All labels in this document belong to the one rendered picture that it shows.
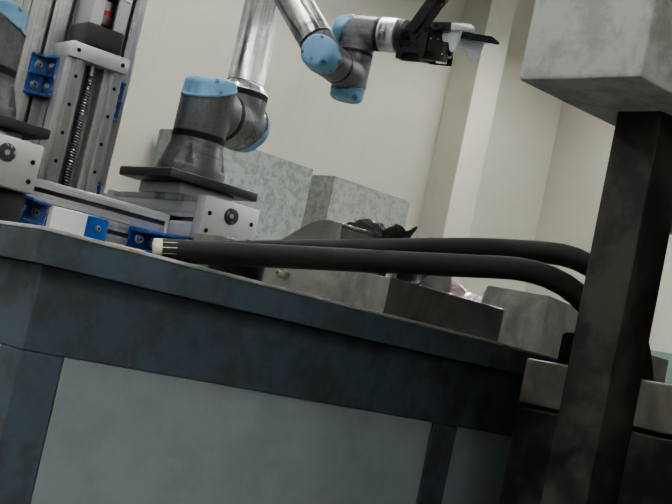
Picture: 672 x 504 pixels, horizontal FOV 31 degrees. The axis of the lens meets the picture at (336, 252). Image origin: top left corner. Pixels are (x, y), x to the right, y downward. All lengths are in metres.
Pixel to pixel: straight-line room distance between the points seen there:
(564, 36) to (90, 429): 0.66
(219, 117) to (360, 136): 6.86
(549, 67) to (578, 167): 9.64
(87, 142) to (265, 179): 5.65
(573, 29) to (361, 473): 0.64
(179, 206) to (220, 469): 1.16
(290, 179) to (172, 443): 6.99
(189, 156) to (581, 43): 1.43
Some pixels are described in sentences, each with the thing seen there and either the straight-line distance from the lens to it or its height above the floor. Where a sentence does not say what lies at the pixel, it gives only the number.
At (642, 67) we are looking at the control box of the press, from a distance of 1.29.
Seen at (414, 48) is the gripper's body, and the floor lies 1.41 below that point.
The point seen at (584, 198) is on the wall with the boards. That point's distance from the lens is 10.86.
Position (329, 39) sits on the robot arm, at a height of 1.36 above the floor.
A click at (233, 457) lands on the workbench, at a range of 1.49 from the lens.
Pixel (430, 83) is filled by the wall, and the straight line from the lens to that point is 10.04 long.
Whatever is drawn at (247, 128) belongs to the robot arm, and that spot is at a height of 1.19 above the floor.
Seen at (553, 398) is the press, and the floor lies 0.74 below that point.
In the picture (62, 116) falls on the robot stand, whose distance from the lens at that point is 2.60.
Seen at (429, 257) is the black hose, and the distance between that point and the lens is 1.56.
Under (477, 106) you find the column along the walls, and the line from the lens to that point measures 10.00.
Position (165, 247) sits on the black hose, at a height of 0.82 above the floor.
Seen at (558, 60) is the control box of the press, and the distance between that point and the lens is 1.35.
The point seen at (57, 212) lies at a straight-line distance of 1.76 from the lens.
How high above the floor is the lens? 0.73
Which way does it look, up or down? 5 degrees up
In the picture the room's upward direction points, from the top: 12 degrees clockwise
